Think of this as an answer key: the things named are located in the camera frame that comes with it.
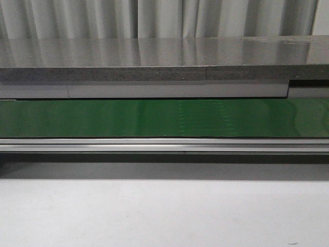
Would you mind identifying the grey stone counter slab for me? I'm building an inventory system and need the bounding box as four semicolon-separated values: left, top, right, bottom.
0;35;329;99

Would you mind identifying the green conveyor belt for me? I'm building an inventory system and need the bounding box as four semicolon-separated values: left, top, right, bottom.
1;99;328;138

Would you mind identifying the white pleated curtain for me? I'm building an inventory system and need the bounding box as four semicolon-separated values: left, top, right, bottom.
1;0;328;39

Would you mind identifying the aluminium conveyor frame rail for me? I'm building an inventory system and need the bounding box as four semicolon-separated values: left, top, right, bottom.
1;137;328;154

